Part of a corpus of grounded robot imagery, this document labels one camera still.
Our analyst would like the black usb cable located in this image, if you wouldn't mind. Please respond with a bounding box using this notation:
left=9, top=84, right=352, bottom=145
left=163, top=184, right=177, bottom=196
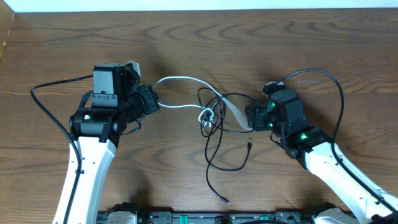
left=197, top=86, right=259, bottom=205

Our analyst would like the white usb cable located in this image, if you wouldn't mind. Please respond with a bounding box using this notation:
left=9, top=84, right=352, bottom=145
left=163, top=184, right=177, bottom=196
left=152, top=76, right=254, bottom=131

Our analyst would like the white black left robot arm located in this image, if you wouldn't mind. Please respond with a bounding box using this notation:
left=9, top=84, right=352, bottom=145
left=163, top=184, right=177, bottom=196
left=53, top=60, right=159, bottom=223

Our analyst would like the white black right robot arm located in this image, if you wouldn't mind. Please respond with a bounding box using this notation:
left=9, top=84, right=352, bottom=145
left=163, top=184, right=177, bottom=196
left=245, top=82, right=397, bottom=223

